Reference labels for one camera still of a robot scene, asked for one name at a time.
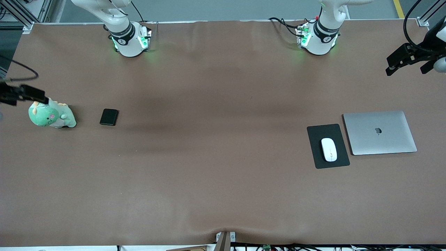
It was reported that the white computer mouse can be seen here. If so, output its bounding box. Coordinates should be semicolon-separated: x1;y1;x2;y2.
321;138;338;162

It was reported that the green dinosaur plush toy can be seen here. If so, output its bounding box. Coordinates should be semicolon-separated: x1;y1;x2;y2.
28;97;77;129

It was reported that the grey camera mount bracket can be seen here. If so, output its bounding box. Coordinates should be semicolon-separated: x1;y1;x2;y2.
215;231;237;251

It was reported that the silver laptop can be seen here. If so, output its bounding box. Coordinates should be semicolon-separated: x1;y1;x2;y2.
343;111;417;156

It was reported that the black base cable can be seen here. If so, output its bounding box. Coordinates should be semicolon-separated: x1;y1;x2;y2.
130;0;145;23
268;17;301;38

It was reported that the black mouse pad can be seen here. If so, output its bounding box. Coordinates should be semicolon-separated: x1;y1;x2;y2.
307;123;350;169

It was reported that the aluminium frame profile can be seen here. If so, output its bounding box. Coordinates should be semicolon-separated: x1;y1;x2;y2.
0;0;53;32
416;0;446;28

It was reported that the black phone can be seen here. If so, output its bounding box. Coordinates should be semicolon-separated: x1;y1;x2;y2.
100;108;119;126

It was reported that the brown table cover mat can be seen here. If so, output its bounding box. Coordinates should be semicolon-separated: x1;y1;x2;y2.
0;19;446;246

